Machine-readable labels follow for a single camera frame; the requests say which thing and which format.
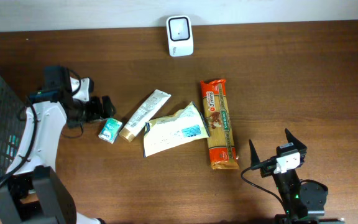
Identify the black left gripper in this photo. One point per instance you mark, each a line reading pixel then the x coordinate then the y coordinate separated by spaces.
pixel 98 112

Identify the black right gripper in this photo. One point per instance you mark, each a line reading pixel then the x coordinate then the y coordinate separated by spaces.
pixel 300 147

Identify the teal tissue pack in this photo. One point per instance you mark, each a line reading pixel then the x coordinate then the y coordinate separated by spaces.
pixel 110 130

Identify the orange spaghetti packet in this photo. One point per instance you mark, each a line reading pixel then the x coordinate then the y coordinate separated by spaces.
pixel 221 147

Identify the white cream tube gold cap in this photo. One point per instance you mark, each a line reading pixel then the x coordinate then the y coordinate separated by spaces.
pixel 143 114

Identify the cream yellow snack bag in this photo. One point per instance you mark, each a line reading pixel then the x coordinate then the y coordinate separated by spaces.
pixel 184 126

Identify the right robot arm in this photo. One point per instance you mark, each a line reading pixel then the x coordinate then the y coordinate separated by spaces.
pixel 302 200

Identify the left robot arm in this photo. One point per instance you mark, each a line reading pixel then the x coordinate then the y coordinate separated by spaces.
pixel 30 190

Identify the white barcode scanner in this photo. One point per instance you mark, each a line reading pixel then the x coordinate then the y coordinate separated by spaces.
pixel 180 36

